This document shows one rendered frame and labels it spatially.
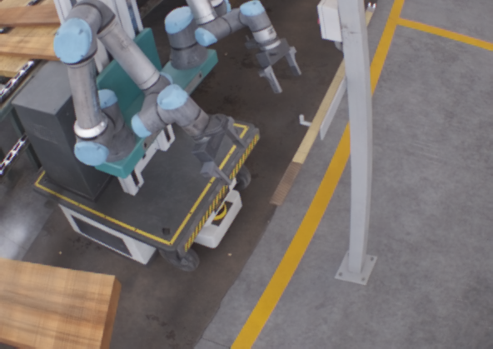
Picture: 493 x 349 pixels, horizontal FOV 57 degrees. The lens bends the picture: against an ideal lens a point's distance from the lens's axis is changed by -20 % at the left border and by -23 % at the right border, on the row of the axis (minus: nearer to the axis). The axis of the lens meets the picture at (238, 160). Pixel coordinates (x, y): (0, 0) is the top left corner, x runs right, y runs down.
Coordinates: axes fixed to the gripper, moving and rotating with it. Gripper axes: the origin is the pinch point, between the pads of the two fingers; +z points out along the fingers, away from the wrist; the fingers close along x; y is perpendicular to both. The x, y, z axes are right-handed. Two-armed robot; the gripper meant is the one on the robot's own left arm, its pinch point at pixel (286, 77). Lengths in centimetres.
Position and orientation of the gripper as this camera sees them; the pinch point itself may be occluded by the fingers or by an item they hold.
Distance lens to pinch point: 195.0
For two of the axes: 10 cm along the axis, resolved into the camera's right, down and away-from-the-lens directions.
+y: 7.1, -0.1, -7.0
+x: 5.8, -5.6, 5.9
